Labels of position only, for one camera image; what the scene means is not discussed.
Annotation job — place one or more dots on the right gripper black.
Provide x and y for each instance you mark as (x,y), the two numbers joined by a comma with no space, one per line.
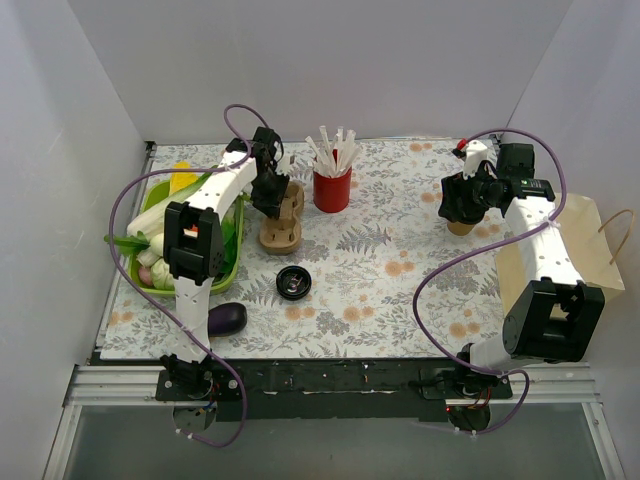
(458,205)

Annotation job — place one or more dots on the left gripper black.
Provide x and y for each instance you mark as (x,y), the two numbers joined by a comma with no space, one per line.
(270,195)

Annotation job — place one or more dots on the brown paper coffee cup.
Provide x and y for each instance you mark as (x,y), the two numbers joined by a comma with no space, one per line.
(459,228)

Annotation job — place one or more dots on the brown cardboard cup carrier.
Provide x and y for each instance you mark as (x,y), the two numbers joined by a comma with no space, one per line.
(283,236)

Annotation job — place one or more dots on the brown paper bag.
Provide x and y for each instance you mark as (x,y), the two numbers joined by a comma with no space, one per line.
(575,250)

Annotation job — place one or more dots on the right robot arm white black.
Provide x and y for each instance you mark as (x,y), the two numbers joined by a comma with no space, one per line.
(555,312)

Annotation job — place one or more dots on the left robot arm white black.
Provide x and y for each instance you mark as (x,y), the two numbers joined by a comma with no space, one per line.
(194,247)

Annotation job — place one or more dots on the red cup holder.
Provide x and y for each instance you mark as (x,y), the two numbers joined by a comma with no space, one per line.
(331,195)

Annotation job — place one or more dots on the spare black cup lid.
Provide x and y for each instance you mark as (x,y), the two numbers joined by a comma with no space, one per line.
(293,283)

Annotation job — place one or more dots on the green leafy vegetables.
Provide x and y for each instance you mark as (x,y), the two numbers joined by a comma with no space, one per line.
(145,233)

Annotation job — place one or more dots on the green plastic basket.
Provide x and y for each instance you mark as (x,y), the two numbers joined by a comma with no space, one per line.
(233,245)

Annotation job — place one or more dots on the purple eggplant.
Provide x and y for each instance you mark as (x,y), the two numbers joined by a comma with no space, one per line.
(226,319)

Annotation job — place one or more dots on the green cabbage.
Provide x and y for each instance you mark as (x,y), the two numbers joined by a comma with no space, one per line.
(160,275)

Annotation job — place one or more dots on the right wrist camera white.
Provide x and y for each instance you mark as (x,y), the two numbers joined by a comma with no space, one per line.
(472,153)

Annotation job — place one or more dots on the aluminium frame rail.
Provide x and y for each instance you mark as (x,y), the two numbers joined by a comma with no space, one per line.
(137,385)

